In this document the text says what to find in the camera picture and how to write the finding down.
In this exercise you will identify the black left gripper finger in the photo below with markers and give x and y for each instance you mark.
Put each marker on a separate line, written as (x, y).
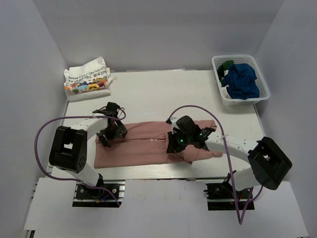
(103, 139)
(119, 130)

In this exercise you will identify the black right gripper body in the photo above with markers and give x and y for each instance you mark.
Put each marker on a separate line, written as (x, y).
(185, 138)

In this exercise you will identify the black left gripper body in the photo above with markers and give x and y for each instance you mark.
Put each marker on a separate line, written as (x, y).
(110, 128)

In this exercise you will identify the pink printed t shirt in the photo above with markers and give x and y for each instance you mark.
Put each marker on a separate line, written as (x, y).
(145, 144)

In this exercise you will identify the white and green t shirt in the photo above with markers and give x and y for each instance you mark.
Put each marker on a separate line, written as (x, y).
(222, 71)

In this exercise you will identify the blue t shirt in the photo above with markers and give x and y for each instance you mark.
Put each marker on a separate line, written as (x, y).
(240, 82)

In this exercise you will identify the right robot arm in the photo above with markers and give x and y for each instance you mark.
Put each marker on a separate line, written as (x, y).
(269, 165)

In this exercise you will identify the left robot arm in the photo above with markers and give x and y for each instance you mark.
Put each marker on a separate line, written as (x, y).
(70, 144)

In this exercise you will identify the folded white printed t shirt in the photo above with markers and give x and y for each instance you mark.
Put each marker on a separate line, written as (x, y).
(90, 80)

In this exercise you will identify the white plastic basket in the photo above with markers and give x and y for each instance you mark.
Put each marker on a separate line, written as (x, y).
(260, 81)

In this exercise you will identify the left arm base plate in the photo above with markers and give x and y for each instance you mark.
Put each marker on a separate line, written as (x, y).
(85, 197)

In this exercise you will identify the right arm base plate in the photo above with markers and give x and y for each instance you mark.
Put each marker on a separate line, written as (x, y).
(220, 200)

